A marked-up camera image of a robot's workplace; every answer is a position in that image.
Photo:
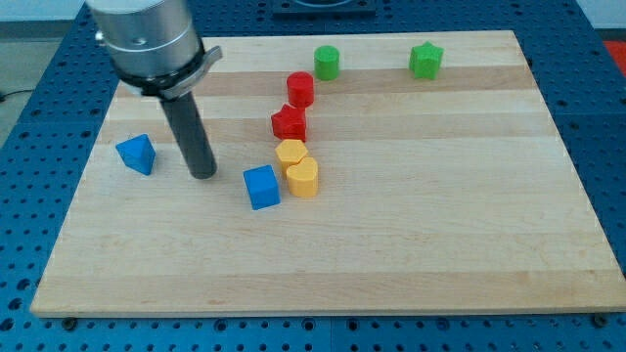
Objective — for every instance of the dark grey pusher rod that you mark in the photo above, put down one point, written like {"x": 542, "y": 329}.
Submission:
{"x": 186, "y": 125}

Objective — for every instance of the blue cube block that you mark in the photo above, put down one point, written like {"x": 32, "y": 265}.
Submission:
{"x": 262, "y": 187}

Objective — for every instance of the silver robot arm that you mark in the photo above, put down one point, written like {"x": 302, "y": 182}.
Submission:
{"x": 155, "y": 48}

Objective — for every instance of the yellow heart block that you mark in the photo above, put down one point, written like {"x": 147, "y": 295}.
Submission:
{"x": 303, "y": 178}

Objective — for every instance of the blue triangle block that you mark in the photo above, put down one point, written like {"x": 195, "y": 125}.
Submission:
{"x": 138, "y": 154}

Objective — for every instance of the red star block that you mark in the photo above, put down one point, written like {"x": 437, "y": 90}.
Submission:
{"x": 289, "y": 123}

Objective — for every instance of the yellow hexagon block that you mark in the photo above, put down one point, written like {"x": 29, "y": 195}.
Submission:
{"x": 290, "y": 152}

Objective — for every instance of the red cylinder block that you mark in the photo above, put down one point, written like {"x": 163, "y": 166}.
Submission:
{"x": 300, "y": 86}

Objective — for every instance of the green cylinder block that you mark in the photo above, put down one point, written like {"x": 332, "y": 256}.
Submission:
{"x": 326, "y": 62}

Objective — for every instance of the wooden board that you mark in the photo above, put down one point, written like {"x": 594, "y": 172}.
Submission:
{"x": 452, "y": 196}

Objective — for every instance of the green star block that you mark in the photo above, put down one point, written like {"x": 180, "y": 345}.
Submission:
{"x": 425, "y": 60}

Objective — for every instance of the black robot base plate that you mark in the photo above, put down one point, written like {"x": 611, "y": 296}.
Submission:
{"x": 284, "y": 8}

